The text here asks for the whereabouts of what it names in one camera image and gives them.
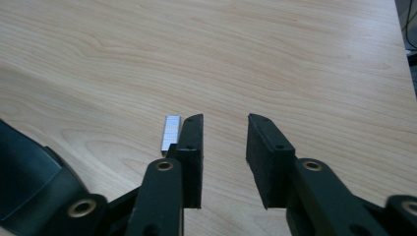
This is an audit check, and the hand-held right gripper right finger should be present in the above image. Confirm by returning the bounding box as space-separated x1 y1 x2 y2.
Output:
246 113 389 236

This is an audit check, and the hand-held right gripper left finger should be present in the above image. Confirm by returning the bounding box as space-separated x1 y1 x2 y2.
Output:
126 113 205 236

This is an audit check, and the silver staple strip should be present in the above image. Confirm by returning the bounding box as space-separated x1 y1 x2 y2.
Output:
159 114 182 155

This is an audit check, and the black floor cable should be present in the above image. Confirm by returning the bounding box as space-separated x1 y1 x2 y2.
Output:
402 0 417 50

